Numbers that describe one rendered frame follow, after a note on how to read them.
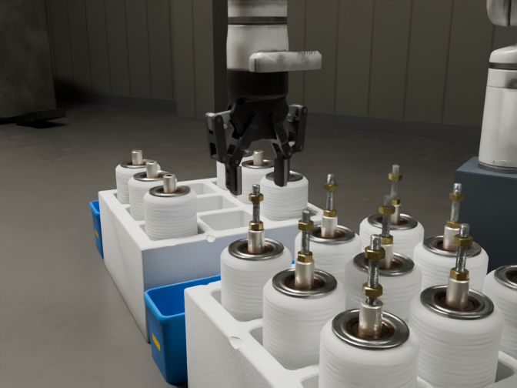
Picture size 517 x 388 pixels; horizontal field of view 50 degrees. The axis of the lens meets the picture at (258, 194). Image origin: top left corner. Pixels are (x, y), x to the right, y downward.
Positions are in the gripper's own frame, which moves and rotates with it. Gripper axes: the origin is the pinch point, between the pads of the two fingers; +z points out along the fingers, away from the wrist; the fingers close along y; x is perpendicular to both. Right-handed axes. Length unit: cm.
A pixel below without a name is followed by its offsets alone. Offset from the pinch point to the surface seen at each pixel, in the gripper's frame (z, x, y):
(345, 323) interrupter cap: 9.2, 21.7, 3.4
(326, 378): 13.6, 22.8, 6.6
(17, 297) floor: 35, -57, 24
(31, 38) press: -11, -302, -32
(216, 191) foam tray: 18, -50, -20
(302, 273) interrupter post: 7.8, 12.5, 2.0
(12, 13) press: -25, -299, -23
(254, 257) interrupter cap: 9.2, 2.8, 2.5
